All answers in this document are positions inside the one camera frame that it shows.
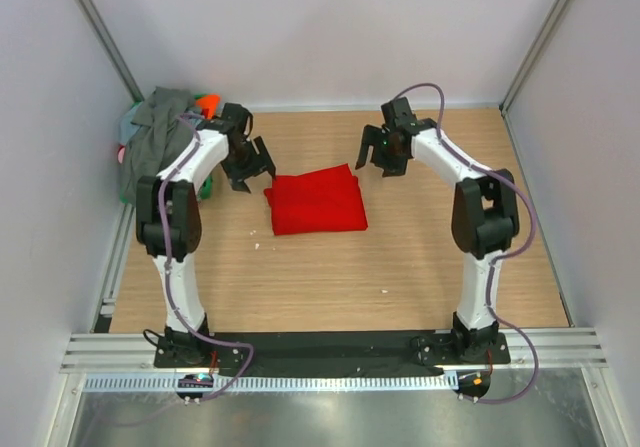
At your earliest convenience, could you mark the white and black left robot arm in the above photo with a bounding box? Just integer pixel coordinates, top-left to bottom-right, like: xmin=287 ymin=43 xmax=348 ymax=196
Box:
xmin=136 ymin=103 xmax=276 ymax=368

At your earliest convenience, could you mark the green plastic basket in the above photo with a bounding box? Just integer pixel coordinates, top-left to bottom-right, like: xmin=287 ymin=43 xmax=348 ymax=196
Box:
xmin=117 ymin=90 xmax=221 ymax=202

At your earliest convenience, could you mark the orange garment in basket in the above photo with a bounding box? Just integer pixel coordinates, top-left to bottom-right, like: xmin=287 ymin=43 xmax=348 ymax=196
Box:
xmin=195 ymin=94 xmax=220 ymax=119

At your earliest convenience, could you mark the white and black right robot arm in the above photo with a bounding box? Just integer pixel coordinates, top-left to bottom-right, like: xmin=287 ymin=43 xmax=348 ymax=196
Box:
xmin=355 ymin=97 xmax=520 ymax=363

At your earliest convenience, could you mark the red t-shirt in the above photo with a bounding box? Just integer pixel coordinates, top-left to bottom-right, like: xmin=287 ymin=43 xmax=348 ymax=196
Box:
xmin=264 ymin=164 xmax=368 ymax=236

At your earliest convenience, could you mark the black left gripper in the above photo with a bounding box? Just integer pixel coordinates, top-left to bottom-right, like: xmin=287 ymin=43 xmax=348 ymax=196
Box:
xmin=222 ymin=137 xmax=275 ymax=193

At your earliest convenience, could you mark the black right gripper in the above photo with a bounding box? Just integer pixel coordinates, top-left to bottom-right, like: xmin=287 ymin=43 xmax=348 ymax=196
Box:
xmin=355 ymin=125 xmax=407 ymax=178

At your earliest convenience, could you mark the grey t-shirt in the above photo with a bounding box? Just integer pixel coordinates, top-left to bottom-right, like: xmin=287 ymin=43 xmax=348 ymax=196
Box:
xmin=119 ymin=87 xmax=201 ymax=205

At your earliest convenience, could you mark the light blue garment in basket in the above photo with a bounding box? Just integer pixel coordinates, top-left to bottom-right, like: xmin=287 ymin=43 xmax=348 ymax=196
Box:
xmin=118 ymin=99 xmax=194 ymax=147

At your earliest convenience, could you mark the white slotted cable duct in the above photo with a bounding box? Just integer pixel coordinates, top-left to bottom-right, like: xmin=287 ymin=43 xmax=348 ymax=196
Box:
xmin=83 ymin=371 xmax=458 ymax=394

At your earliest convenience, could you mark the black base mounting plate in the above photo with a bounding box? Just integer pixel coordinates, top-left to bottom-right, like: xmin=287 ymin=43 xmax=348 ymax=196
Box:
xmin=143 ymin=330 xmax=511 ymax=379

